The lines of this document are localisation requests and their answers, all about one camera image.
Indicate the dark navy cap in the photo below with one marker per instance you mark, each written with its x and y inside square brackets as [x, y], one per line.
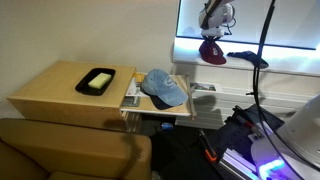
[248, 56]

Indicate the black remote calculator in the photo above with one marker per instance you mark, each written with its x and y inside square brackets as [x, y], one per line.
[130, 101]

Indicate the white printed paper sheets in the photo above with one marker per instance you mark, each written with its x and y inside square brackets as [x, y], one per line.
[133, 90]

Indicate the red cap with tree logo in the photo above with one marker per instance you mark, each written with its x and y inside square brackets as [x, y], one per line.
[213, 53]

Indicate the black and red tool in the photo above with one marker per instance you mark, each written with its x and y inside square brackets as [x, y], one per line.
[246, 121]

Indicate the light blue denim cap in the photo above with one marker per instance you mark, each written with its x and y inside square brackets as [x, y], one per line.
[163, 88]

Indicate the wooden pull-out drawer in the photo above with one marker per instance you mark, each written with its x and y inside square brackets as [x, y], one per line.
[146, 106]

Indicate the small blue object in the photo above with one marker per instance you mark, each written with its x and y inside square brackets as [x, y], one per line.
[167, 126]

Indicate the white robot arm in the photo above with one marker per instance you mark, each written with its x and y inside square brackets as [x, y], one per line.
[301, 133]

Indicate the flyer with green red print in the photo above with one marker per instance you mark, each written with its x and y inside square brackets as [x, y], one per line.
[205, 87]

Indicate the light wooden cabinet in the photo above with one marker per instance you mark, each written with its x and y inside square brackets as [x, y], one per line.
[53, 93]

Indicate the white windowsill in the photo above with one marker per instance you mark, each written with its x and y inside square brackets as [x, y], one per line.
[290, 60]

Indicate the black plastic tray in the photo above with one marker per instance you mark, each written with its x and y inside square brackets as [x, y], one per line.
[83, 87]

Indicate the brown leather couch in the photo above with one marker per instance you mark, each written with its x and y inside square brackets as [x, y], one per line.
[66, 150]

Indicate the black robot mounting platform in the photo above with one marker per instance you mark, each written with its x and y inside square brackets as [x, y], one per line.
[240, 146]

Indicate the yellow sponge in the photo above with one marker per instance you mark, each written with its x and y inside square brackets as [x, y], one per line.
[99, 81]

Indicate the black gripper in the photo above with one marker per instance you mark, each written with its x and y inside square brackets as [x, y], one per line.
[212, 37]

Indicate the black and orange clamp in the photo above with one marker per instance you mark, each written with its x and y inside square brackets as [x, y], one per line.
[208, 148]

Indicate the window with dark frame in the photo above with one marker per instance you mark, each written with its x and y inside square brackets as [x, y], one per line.
[286, 20]

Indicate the yellow card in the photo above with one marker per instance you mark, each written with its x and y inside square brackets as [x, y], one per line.
[139, 77]

